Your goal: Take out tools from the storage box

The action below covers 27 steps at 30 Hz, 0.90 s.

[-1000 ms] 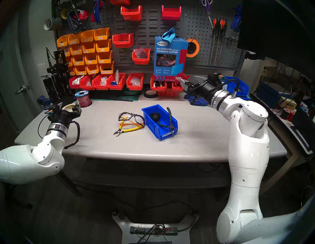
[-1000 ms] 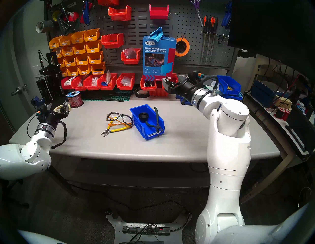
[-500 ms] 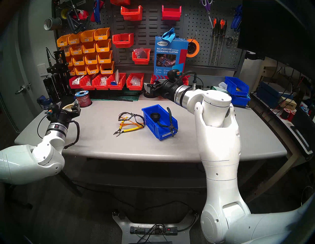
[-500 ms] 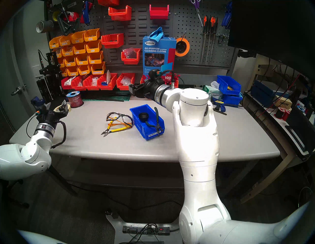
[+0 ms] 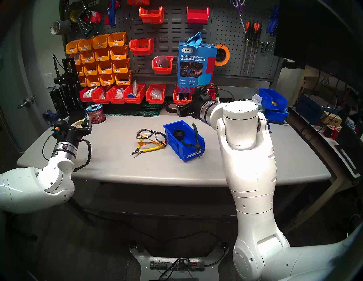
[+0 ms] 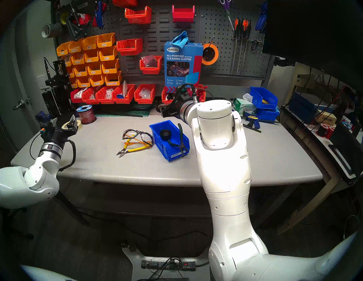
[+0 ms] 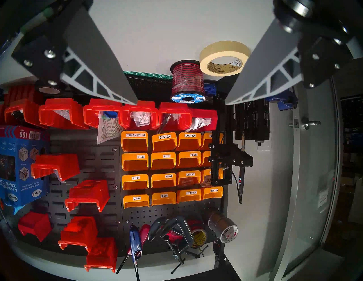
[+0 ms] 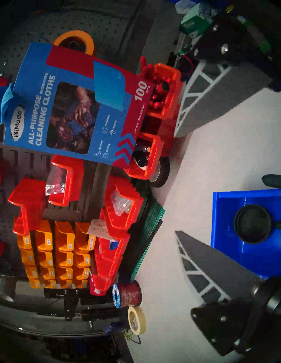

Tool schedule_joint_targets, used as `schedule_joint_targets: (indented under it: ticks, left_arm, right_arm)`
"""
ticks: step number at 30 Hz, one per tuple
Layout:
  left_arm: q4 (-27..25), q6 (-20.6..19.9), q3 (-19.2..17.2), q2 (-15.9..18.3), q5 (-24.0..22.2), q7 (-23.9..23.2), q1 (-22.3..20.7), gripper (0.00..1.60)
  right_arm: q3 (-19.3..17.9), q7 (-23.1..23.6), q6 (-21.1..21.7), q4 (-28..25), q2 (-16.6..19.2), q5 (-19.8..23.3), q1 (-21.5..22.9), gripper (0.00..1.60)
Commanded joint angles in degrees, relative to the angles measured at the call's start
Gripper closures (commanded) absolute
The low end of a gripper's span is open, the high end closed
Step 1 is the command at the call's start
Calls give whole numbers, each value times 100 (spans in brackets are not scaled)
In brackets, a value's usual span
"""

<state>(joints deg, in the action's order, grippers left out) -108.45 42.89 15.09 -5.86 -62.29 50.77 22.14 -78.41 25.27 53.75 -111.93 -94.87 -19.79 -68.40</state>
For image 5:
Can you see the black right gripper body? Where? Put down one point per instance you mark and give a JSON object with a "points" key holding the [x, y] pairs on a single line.
{"points": [[194, 107]]}

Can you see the blue bench vise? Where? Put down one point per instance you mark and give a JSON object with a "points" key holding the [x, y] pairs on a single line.
{"points": [[50, 115]]}

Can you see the black soldering iron pen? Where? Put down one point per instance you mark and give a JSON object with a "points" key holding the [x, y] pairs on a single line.
{"points": [[56, 66]]}

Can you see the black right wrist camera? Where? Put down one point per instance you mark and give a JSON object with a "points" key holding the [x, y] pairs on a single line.
{"points": [[202, 91]]}

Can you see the orange black screwdriver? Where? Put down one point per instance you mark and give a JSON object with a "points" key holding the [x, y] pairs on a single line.
{"points": [[258, 28], [247, 27], [253, 28]]}

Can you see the clear safety glasses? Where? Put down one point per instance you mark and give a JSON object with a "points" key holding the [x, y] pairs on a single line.
{"points": [[151, 135]]}

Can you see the dark grey C-clamp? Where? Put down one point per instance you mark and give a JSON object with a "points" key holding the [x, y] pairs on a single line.
{"points": [[83, 28], [97, 28]]}

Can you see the orange bin with plastic cover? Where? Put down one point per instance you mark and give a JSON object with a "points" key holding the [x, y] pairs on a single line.
{"points": [[77, 59]]}

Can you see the crimson parts bin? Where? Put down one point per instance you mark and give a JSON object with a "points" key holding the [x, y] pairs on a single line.
{"points": [[85, 98]]}

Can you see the small cardboard box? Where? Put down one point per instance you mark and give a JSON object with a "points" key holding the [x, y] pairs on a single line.
{"points": [[334, 119]]}

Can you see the orange bin labelled M3X6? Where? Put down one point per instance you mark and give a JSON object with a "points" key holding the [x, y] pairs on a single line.
{"points": [[116, 39]]}

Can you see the clear plastic bag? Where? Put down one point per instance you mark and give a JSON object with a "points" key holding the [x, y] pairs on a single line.
{"points": [[156, 92], [162, 61]]}

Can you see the blue cleaning cloths box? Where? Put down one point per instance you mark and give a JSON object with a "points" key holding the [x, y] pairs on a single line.
{"points": [[195, 70]]}

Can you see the yellow tape roll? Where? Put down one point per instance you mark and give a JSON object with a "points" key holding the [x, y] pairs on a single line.
{"points": [[74, 15]]}

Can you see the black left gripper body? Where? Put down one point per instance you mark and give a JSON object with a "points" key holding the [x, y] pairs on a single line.
{"points": [[72, 133]]}

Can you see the orange bin labelled M3X5X4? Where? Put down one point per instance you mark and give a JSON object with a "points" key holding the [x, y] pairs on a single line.
{"points": [[72, 48]]}

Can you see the red stackable parts bin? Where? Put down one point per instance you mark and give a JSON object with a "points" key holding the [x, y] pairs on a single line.
{"points": [[213, 92], [114, 100], [99, 99], [136, 99], [156, 100], [181, 100]]}

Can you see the orange bin labelled M3-8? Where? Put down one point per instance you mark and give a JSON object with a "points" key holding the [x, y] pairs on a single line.
{"points": [[105, 67]]}

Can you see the orange bin label ending 8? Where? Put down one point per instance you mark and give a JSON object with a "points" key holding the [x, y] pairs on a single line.
{"points": [[83, 82]]}

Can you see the white tape label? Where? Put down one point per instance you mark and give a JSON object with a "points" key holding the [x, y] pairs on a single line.
{"points": [[93, 3]]}

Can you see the clear screw bag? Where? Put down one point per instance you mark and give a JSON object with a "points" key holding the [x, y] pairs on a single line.
{"points": [[101, 93]]}

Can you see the orange bin labelled M4-0.7 HEX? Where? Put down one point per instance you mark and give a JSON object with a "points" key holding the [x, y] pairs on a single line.
{"points": [[123, 78]]}

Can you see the black monitor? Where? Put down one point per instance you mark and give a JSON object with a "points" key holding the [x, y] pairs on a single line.
{"points": [[323, 34]]}

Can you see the orange tape roll on pegboard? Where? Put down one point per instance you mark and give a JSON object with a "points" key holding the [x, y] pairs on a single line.
{"points": [[227, 55]]}

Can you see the orange bin labelled M2.5-6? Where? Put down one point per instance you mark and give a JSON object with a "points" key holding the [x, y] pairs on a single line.
{"points": [[93, 81]]}

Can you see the blue utility lighter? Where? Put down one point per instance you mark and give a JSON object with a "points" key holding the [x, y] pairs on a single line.
{"points": [[112, 12]]}

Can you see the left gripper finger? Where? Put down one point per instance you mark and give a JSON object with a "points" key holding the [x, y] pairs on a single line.
{"points": [[86, 120], [66, 121]]}

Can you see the red louvre bin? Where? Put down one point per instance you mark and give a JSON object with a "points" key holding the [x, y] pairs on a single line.
{"points": [[139, 2], [141, 48], [152, 17], [163, 69]]}

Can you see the black flat device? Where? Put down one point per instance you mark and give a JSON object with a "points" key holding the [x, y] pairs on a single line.
{"points": [[353, 153]]}

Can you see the dark grey tool panel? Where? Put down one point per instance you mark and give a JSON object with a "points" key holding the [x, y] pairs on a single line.
{"points": [[170, 34]]}

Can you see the orange bin labelled M3-6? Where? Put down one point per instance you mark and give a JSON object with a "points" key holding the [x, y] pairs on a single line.
{"points": [[121, 66]]}

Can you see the red white tape roll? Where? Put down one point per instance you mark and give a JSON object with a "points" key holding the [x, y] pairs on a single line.
{"points": [[95, 17]]}

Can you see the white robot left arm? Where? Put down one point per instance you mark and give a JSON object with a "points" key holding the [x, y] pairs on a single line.
{"points": [[25, 187]]}

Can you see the orange bin labelled M3X8 BAD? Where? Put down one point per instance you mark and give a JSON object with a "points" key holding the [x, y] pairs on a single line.
{"points": [[85, 45]]}

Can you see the orange bin labelled M4-6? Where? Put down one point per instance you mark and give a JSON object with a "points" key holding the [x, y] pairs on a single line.
{"points": [[102, 55]]}

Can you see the blue spring clamps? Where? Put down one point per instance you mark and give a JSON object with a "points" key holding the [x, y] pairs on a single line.
{"points": [[273, 19]]}

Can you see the green white tissue box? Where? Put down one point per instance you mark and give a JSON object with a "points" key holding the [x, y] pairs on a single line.
{"points": [[258, 99]]}

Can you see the blue labelled storage bin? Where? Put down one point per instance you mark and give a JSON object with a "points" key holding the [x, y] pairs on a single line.
{"points": [[181, 148]]}

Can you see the beige masking tape roll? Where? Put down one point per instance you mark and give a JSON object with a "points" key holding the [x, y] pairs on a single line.
{"points": [[77, 123]]}

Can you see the clear parts packets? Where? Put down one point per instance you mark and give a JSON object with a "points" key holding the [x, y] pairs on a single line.
{"points": [[119, 93]]}

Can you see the orange bin unreadable label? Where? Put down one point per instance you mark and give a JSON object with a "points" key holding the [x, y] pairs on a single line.
{"points": [[81, 70]]}

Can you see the black metal press stand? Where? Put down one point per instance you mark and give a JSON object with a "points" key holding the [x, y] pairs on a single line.
{"points": [[68, 79]]}

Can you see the dark blue case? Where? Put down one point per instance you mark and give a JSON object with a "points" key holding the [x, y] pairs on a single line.
{"points": [[310, 109]]}

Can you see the blue microfibre cloth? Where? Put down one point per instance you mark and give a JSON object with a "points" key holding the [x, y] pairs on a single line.
{"points": [[195, 39]]}

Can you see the orange bin labelled M3-4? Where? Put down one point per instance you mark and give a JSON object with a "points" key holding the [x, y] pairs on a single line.
{"points": [[119, 53]]}

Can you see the black power strip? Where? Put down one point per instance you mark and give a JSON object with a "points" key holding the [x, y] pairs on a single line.
{"points": [[170, 265]]}

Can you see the red utility lighter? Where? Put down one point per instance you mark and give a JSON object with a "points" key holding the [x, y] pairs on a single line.
{"points": [[107, 19]]}

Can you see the orange bin labelled M4X4X6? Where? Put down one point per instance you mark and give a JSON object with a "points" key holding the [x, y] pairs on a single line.
{"points": [[88, 57]]}

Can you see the silver duct tape roll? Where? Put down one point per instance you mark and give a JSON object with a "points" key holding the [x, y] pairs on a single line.
{"points": [[61, 27]]}

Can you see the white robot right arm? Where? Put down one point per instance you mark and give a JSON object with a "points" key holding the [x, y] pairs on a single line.
{"points": [[252, 175]]}

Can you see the green cutting mat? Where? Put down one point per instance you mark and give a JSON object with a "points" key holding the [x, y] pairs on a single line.
{"points": [[147, 112]]}

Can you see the orange bin labelled M2.5-5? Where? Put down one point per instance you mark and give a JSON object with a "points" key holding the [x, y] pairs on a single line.
{"points": [[107, 80]]}

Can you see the orange bin labelled M3-12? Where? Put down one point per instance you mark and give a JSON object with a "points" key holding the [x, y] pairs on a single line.
{"points": [[90, 69]]}

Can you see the white printed parts bag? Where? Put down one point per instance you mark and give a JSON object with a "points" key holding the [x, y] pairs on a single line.
{"points": [[89, 93]]}

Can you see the white switch plate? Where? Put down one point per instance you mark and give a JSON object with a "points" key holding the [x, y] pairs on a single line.
{"points": [[48, 80]]}

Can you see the wide black tape roll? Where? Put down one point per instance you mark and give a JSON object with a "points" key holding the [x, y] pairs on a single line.
{"points": [[170, 107]]}

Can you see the crimson louvre bin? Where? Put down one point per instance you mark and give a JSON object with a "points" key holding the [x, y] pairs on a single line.
{"points": [[198, 16]]}

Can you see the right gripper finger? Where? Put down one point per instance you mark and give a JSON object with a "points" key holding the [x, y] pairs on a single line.
{"points": [[179, 113], [179, 107]]}

